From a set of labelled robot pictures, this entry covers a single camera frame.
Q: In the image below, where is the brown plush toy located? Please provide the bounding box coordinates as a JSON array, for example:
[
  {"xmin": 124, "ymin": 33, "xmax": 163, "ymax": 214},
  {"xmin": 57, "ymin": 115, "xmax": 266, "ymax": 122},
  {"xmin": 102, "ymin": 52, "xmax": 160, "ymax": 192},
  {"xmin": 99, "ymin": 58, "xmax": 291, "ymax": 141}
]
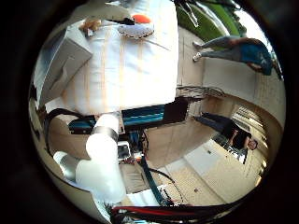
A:
[{"xmin": 78, "ymin": 18, "xmax": 102, "ymax": 36}]

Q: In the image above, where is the white box container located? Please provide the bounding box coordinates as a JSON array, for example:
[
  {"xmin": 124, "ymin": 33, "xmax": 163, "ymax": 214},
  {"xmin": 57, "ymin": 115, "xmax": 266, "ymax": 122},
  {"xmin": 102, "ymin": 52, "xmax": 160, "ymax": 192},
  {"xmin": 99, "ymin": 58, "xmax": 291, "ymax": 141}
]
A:
[{"xmin": 32, "ymin": 26, "xmax": 93, "ymax": 108}]

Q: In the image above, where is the white bowl with orange ball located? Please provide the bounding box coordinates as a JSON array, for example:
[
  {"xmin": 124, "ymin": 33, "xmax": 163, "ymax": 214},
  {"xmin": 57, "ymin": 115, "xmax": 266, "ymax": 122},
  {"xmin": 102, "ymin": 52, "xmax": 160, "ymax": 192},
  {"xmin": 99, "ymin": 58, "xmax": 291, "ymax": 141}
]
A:
[{"xmin": 117, "ymin": 13, "xmax": 156, "ymax": 40}]

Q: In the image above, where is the white striped tablecloth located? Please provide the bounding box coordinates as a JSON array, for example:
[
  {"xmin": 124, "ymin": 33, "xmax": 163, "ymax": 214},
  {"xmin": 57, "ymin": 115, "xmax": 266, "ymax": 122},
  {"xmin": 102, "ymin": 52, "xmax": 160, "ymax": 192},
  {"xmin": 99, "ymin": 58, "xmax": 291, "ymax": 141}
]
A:
[{"xmin": 46, "ymin": 0, "xmax": 180, "ymax": 116}]

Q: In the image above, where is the black box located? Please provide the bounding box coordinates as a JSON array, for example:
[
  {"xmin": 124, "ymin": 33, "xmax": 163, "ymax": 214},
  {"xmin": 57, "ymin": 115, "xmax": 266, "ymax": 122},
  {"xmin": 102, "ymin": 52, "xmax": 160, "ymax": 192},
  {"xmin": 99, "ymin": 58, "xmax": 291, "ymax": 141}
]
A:
[{"xmin": 164, "ymin": 97, "xmax": 190, "ymax": 124}]

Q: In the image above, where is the person in blue shirt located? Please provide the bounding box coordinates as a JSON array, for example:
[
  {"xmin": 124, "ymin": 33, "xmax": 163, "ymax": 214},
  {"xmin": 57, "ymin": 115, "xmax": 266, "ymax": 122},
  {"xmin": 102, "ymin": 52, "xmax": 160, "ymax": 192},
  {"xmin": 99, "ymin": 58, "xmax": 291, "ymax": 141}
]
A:
[{"xmin": 192, "ymin": 35, "xmax": 275, "ymax": 77}]

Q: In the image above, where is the person in black shirt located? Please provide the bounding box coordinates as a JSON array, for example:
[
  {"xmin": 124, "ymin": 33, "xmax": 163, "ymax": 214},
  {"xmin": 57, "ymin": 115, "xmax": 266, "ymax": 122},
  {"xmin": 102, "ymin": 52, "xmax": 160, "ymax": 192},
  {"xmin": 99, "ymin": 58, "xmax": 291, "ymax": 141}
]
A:
[{"xmin": 192, "ymin": 111, "xmax": 260, "ymax": 152}]

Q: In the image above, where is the black looped cable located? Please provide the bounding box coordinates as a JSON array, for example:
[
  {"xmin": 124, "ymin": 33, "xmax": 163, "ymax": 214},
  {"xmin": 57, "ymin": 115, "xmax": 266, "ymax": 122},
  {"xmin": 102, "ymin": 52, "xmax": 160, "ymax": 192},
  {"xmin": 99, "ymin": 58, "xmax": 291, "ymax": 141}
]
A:
[{"xmin": 43, "ymin": 107, "xmax": 92, "ymax": 157}]

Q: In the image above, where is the hand cable bundle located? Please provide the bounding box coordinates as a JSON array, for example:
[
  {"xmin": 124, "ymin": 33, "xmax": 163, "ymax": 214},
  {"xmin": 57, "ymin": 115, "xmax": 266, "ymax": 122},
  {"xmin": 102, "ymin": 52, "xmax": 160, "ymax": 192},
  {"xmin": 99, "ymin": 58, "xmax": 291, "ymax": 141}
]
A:
[{"xmin": 110, "ymin": 199, "xmax": 250, "ymax": 224}]

